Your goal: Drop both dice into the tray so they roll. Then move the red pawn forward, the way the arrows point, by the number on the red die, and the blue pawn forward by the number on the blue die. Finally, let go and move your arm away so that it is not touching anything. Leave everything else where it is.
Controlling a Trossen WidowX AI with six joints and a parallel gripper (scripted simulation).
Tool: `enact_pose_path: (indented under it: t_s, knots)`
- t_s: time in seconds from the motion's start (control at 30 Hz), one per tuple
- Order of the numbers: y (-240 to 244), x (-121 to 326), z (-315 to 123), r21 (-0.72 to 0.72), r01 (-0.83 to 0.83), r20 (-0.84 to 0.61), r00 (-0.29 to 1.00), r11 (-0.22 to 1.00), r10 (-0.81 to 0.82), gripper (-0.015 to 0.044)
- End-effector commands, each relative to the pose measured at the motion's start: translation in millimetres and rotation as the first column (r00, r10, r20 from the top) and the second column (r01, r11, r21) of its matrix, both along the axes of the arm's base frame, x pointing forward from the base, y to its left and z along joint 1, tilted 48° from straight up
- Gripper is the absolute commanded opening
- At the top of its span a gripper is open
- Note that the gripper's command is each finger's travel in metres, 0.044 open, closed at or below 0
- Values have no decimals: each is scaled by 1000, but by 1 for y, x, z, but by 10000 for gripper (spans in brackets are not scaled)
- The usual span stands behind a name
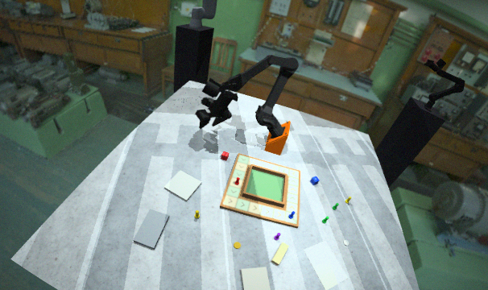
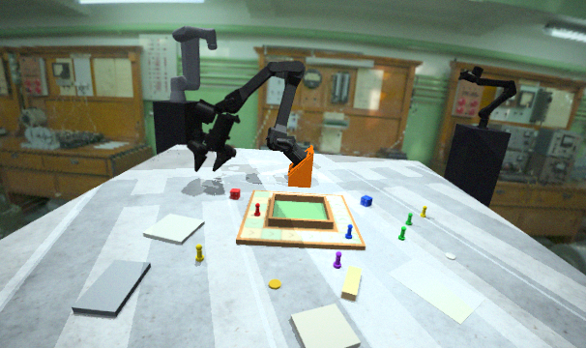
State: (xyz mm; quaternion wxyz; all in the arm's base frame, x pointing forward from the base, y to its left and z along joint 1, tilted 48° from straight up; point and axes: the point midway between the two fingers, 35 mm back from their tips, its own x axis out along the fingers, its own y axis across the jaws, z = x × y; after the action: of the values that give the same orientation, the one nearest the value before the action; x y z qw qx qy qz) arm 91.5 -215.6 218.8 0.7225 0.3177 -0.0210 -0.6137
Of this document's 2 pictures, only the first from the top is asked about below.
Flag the blue die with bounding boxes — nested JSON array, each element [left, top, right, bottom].
[[310, 176, 319, 185]]

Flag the red die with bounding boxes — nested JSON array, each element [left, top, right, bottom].
[[221, 151, 229, 161]]

